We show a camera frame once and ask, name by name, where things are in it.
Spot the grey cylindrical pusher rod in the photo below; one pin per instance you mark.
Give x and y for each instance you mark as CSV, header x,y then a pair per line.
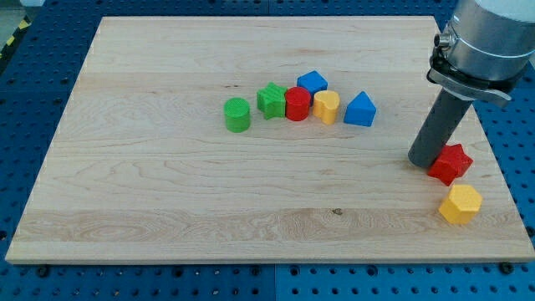
x,y
445,115

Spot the light wooden board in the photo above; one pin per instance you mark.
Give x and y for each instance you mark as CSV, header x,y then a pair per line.
x,y
142,170

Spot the green cylinder block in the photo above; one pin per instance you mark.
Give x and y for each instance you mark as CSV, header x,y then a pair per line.
x,y
237,115

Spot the red cylinder block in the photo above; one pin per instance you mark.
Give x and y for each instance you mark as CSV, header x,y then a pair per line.
x,y
297,103

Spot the green star block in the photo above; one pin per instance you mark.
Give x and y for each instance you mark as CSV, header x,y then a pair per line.
x,y
271,101

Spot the blue triangle block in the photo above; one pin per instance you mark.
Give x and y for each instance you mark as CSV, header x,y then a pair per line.
x,y
360,111

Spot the yellow heart block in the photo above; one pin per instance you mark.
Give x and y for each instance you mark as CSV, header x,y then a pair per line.
x,y
326,106

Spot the yellow hexagon block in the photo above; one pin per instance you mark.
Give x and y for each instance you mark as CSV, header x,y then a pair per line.
x,y
461,204

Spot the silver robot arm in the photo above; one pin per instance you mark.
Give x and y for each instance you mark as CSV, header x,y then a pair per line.
x,y
484,49

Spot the blue cube block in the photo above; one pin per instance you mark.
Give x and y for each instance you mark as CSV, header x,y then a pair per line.
x,y
313,82

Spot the red star block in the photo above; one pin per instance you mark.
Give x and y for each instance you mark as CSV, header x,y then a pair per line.
x,y
450,164

